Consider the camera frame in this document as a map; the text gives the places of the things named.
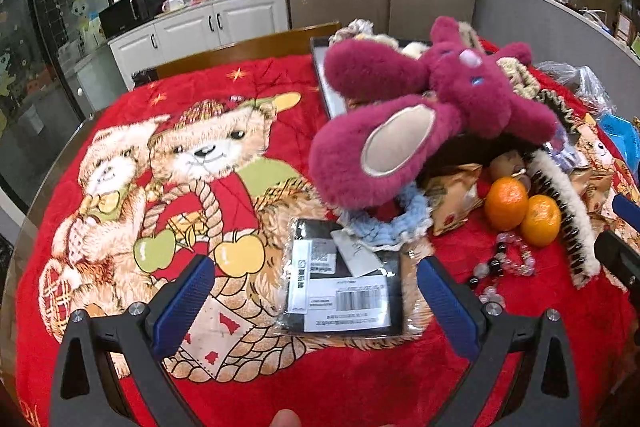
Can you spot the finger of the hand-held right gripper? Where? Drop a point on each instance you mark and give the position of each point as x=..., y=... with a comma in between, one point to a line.
x=629, y=212
x=617, y=257

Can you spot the white paper tag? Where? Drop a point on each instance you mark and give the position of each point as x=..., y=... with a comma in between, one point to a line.
x=357, y=254

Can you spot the purple plush toy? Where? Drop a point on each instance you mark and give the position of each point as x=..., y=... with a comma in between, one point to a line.
x=360, y=147

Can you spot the red bear printed blanket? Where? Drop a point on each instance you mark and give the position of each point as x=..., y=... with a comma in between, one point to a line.
x=300, y=377

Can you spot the white kitchen cabinet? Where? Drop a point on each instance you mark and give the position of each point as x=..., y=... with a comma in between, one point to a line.
x=200, y=27

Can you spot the clear plastic bag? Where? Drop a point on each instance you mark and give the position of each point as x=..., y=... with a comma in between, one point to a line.
x=585, y=87

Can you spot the blue box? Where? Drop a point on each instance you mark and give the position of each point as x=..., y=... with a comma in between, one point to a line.
x=620, y=137

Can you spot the wooden chair back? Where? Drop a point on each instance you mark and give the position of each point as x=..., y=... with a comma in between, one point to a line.
x=240, y=49

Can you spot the orange mandarin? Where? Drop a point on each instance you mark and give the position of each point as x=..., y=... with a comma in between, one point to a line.
x=540, y=221
x=506, y=203

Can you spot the brown snack packet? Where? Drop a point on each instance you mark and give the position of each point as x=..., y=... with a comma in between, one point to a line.
x=452, y=202
x=595, y=194

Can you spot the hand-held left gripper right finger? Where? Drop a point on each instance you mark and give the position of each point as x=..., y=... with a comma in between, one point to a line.
x=445, y=304

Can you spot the black microwave oven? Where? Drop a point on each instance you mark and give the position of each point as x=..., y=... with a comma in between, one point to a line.
x=130, y=12

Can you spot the blue crochet scrunchie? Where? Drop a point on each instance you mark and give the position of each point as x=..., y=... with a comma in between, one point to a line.
x=400, y=227

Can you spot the brown braided scrunchie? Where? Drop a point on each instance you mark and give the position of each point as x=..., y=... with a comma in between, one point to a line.
x=556, y=103

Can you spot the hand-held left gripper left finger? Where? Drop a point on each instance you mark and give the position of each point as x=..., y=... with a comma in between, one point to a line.
x=182, y=302

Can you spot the white fluffy hair claw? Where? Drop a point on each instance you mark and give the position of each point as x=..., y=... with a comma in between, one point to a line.
x=575, y=212

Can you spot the glass sliding door with stickers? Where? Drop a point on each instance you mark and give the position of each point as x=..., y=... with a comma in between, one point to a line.
x=45, y=32

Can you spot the black packet with white labels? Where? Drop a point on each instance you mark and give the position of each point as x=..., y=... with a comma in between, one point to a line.
x=345, y=304

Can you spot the person's left hand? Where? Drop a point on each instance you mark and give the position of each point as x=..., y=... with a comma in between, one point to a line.
x=286, y=419

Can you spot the white mug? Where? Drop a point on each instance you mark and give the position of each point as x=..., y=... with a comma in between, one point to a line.
x=172, y=4

